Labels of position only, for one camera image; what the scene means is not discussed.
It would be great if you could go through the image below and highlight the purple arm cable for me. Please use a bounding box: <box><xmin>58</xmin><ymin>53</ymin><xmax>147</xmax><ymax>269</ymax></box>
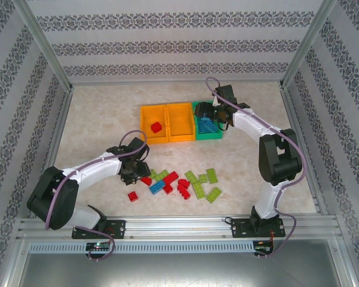
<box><xmin>205</xmin><ymin>77</ymin><xmax>306</xmax><ymax>258</ymax></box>
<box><xmin>44</xmin><ymin>130</ymin><xmax>150</xmax><ymax>261</ymax></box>

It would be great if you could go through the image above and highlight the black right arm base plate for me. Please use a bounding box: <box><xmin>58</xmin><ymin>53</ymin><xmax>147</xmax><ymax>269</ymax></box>
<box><xmin>230</xmin><ymin>218</ymin><xmax>287</xmax><ymax>239</ymax></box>

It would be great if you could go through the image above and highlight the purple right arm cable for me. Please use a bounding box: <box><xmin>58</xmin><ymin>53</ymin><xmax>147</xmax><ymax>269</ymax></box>
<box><xmin>205</xmin><ymin>77</ymin><xmax>306</xmax><ymax>258</ymax></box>

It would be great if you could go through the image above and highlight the grey metal sheet panel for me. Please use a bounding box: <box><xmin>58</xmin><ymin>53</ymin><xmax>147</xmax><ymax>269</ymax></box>
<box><xmin>5</xmin><ymin>252</ymin><xmax>355</xmax><ymax>287</ymax></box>

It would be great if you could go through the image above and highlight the green plastic bin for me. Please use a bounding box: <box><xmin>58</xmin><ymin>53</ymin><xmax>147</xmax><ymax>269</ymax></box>
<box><xmin>191</xmin><ymin>100</ymin><xmax>224</xmax><ymax>141</ymax></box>

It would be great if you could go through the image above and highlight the orange plastic bin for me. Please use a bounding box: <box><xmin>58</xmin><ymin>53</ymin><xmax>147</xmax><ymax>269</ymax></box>
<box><xmin>165</xmin><ymin>102</ymin><xmax>197</xmax><ymax>144</ymax></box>
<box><xmin>139</xmin><ymin>104</ymin><xmax>170</xmax><ymax>146</ymax></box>

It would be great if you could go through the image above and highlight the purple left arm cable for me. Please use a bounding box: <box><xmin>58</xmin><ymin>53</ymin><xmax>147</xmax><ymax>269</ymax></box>
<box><xmin>44</xmin><ymin>130</ymin><xmax>150</xmax><ymax>261</ymax></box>

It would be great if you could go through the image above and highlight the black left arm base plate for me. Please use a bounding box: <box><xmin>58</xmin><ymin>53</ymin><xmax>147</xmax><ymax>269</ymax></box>
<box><xmin>71</xmin><ymin>220</ymin><xmax>126</xmax><ymax>239</ymax></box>

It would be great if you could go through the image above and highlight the aluminium mounting rail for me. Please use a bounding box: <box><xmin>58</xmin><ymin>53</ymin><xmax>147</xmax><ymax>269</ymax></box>
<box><xmin>16</xmin><ymin>216</ymin><xmax>339</xmax><ymax>240</ymax></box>

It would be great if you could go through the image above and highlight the aluminium frame post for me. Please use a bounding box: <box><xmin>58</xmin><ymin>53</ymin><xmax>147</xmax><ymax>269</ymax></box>
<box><xmin>279</xmin><ymin>0</ymin><xmax>337</xmax><ymax>90</ymax></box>
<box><xmin>13</xmin><ymin>0</ymin><xmax>74</xmax><ymax>92</ymax></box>

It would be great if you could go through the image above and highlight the grey slotted cable duct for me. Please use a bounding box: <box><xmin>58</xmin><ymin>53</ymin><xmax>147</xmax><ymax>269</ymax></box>
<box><xmin>28</xmin><ymin>241</ymin><xmax>255</xmax><ymax>254</ymax></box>

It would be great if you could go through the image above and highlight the aluminium rear rail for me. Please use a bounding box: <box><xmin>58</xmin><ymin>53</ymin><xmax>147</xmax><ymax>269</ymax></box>
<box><xmin>70</xmin><ymin>79</ymin><xmax>284</xmax><ymax>86</ymax></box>

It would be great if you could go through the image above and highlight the aluminium side rail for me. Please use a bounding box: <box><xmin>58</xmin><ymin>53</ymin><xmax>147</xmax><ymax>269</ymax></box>
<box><xmin>279</xmin><ymin>86</ymin><xmax>328</xmax><ymax>215</ymax></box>
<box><xmin>29</xmin><ymin>89</ymin><xmax>74</xmax><ymax>218</ymax></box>

